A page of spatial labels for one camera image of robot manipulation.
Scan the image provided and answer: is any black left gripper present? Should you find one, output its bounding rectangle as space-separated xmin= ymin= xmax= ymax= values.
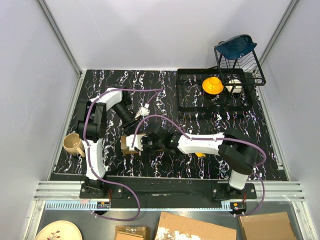
xmin=111 ymin=102 xmax=141 ymax=136

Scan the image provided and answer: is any brown cardboard express box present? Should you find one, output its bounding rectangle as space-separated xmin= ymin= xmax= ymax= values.
xmin=120 ymin=133 xmax=164 ymax=155

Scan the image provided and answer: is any yellow utility knife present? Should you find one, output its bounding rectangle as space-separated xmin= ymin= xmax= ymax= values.
xmin=196 ymin=152 xmax=206 ymax=159

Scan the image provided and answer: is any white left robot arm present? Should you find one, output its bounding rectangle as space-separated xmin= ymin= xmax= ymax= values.
xmin=76 ymin=87 xmax=140 ymax=198

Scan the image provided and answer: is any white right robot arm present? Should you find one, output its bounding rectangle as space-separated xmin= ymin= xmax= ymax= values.
xmin=139 ymin=127 xmax=266 ymax=199

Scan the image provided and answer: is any small cardboard box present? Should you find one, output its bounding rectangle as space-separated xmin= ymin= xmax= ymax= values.
xmin=114 ymin=225 xmax=150 ymax=240

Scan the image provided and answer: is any cardboard box at corner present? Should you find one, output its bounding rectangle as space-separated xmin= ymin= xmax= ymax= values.
xmin=238 ymin=212 xmax=297 ymax=240

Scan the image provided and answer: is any black drain tray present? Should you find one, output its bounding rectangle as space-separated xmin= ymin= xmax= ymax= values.
xmin=176 ymin=67 xmax=255 ymax=113

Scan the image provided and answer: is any beige ceramic mug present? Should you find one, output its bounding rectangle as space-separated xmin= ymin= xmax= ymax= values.
xmin=62 ymin=133 xmax=86 ymax=158

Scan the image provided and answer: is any yellow plastic cup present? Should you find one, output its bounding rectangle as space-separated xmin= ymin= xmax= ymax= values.
xmin=202 ymin=76 xmax=224 ymax=95

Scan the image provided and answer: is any flat cardboard sheet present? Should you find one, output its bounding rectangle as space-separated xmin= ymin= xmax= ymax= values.
xmin=154 ymin=212 xmax=237 ymax=240

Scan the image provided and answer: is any white small cup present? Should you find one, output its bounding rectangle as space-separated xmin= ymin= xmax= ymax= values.
xmin=225 ymin=78 xmax=243 ymax=94

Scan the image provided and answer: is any blue bowl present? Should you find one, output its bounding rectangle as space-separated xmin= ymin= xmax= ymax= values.
xmin=219 ymin=34 xmax=257 ymax=60

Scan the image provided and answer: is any patterned ceramic plate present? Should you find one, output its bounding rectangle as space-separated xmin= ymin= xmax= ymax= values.
xmin=35 ymin=220 xmax=83 ymax=240

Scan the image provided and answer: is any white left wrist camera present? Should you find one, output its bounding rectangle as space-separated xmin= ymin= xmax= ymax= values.
xmin=136 ymin=103 xmax=150 ymax=118

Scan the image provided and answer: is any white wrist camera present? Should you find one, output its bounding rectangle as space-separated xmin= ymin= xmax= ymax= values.
xmin=136 ymin=103 xmax=150 ymax=118
xmin=125 ymin=134 xmax=145 ymax=152

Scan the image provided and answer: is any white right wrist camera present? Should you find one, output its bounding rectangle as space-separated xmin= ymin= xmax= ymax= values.
xmin=125 ymin=134 xmax=145 ymax=152

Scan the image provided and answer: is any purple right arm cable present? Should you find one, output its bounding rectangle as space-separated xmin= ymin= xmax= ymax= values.
xmin=132 ymin=114 xmax=269 ymax=213

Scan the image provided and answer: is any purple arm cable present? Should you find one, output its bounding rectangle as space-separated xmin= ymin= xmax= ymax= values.
xmin=132 ymin=114 xmax=269 ymax=213
xmin=82 ymin=88 xmax=166 ymax=223

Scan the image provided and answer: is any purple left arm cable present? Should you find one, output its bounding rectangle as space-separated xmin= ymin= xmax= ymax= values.
xmin=82 ymin=88 xmax=166 ymax=223

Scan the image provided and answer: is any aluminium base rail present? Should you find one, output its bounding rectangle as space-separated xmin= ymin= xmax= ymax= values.
xmin=30 ymin=180 xmax=251 ymax=211

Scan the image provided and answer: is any black wire dish rack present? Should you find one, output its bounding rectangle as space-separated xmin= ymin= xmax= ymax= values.
xmin=214 ymin=46 xmax=266 ymax=88

